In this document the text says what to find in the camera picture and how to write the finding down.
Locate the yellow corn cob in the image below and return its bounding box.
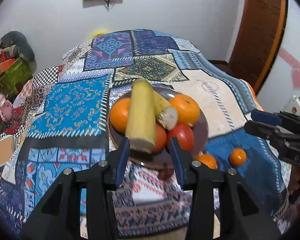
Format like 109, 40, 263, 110
153, 91, 178, 131
125, 79, 156, 154

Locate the brown cardboard box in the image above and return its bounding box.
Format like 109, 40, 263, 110
0, 135, 15, 168

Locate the patchwork patterned bedspread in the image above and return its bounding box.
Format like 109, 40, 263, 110
0, 29, 291, 236

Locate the grey green plush toy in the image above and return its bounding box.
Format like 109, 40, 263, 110
1, 31, 37, 74

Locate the large orange left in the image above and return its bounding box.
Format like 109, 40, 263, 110
110, 98, 130, 134

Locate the dark purple passion fruit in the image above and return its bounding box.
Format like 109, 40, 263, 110
157, 166, 174, 181

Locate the brown wooden door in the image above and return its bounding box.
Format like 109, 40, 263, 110
229, 0, 288, 93

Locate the large orange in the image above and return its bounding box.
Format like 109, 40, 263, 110
169, 94, 200, 127
110, 98, 130, 134

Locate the red tomato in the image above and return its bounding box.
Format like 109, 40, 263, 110
166, 124, 194, 152
152, 124, 167, 153

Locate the small orange tangerine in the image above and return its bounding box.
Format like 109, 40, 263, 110
229, 148, 247, 166

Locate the yellow plush toy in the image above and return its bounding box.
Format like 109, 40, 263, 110
89, 29, 109, 39

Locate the pink doll toy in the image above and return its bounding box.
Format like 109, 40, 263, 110
0, 93, 13, 124

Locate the white sticker covered cabinet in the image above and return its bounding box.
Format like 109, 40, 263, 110
283, 95, 300, 116

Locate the large orange right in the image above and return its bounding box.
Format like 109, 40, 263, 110
169, 94, 200, 127

